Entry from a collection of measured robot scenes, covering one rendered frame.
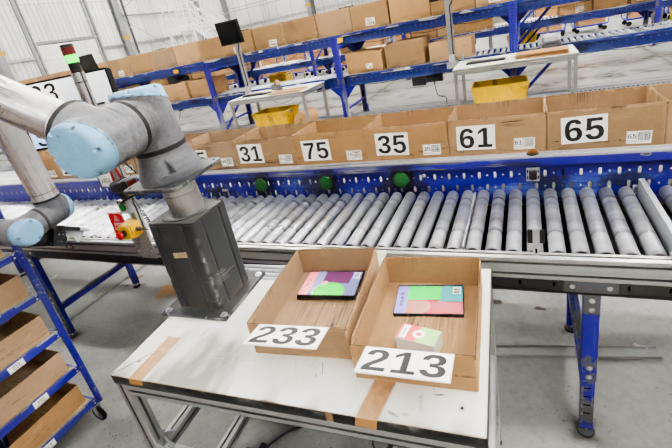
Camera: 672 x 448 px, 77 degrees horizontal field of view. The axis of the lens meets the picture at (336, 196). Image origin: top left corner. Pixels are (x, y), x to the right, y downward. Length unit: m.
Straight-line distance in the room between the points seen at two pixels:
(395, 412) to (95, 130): 0.94
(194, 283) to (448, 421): 0.86
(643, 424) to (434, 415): 1.18
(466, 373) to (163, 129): 0.99
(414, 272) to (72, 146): 0.97
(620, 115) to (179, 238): 1.64
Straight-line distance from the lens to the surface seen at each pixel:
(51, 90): 2.33
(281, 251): 1.73
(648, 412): 2.10
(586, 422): 1.94
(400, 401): 1.03
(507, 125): 1.91
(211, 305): 1.46
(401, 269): 1.32
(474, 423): 0.99
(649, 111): 1.95
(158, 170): 1.30
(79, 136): 1.15
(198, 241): 1.34
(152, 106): 1.28
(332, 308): 1.30
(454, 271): 1.30
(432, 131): 1.95
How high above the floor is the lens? 1.53
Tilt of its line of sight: 22 degrees down
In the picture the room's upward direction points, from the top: 12 degrees counter-clockwise
